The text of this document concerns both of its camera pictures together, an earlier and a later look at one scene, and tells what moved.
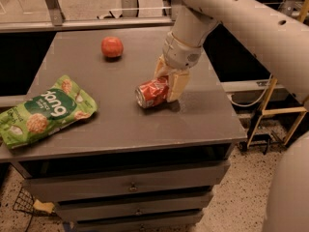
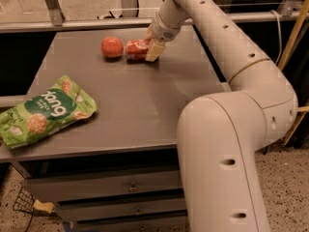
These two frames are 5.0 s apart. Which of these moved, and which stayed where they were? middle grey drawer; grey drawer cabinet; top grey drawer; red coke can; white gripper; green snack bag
Moved: white gripper; red coke can
Stayed: grey drawer cabinet; top grey drawer; green snack bag; middle grey drawer
